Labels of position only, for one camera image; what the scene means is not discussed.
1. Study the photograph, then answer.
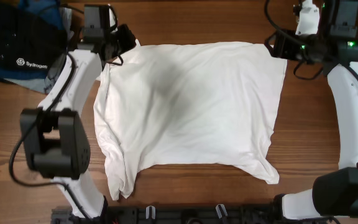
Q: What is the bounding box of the white polo shirt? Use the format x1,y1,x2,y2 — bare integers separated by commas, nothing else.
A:
94,42,287,200

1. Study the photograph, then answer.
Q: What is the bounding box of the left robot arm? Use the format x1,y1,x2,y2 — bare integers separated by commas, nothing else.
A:
9,4,136,223

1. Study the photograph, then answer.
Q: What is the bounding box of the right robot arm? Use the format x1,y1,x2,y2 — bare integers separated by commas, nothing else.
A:
264,1,358,223

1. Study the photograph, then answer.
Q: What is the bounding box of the blue folded shirt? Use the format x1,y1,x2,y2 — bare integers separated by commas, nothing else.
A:
0,0,71,80

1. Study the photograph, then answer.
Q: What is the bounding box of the black folded shirt with logo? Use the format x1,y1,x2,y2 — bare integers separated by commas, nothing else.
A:
0,0,68,73

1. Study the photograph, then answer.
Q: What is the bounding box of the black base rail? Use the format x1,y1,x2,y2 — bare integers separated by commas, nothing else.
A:
50,204,332,224

